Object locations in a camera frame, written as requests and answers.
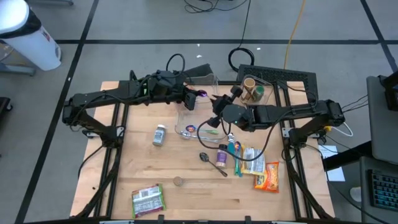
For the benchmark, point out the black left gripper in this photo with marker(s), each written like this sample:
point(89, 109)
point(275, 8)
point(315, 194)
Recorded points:
point(164, 87)

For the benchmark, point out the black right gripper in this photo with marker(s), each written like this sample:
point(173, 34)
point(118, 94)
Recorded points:
point(222, 105)

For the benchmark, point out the tan-lid white-label jar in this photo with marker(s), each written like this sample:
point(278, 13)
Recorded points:
point(249, 83)

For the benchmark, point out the green-lid spice jar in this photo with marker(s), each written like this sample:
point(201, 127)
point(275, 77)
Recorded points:
point(259, 91)

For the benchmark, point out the rainbow bowl spoon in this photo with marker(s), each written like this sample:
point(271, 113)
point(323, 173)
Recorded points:
point(237, 145)

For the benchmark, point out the grey-lid barcode spice bottle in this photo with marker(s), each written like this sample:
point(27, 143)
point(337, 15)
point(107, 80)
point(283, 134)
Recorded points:
point(159, 135)

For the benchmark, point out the pink black-cap spice bottle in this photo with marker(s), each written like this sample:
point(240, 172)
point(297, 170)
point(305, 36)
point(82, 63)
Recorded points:
point(221, 158)

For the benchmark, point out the dark grey metal spoon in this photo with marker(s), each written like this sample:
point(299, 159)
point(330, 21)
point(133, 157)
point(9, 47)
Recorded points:
point(204, 157)

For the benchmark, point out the yellow Maruchan ramen pack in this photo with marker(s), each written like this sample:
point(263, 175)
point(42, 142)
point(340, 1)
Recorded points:
point(253, 161)

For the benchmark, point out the orange ramen pack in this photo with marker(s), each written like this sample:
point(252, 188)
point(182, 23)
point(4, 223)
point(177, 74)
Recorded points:
point(267, 180)

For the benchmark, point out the cork-stoppered saffron glass jar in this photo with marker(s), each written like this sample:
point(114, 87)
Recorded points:
point(178, 181)

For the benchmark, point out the green-edged ramen pack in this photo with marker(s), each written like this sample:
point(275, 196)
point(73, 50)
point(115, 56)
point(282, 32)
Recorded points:
point(147, 200)

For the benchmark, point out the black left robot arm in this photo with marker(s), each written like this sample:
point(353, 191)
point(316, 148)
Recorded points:
point(102, 98)

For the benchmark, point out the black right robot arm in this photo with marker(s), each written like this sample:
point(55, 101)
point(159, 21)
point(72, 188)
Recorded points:
point(280, 113)

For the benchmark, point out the clear plastic bin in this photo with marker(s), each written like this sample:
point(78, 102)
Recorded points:
point(267, 99)
point(183, 121)
point(216, 84)

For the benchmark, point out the dark grey flat panel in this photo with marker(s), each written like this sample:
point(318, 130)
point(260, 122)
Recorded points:
point(200, 72)

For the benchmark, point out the green bowl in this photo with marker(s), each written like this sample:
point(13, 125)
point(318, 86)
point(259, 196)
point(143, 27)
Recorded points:
point(145, 90)

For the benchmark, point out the black mesh equipment box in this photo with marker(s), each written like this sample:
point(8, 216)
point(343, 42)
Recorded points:
point(295, 76)

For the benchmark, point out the white paper sheet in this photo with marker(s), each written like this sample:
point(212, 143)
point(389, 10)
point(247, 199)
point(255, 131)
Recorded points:
point(337, 174)

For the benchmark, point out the white computer mouse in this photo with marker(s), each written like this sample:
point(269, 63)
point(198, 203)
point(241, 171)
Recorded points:
point(356, 194)

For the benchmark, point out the grey desk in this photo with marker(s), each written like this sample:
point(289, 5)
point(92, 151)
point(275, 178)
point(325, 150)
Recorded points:
point(382, 130)

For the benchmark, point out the black desktop device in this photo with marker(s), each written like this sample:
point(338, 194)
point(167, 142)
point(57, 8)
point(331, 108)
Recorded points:
point(391, 99)

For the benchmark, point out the white trash can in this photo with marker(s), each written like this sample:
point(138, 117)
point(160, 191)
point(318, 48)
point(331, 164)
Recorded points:
point(31, 46)

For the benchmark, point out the backlit black keyboard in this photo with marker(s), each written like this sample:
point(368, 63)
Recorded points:
point(385, 189)

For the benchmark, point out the black aluminium table frame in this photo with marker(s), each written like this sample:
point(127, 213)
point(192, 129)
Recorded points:
point(109, 186)

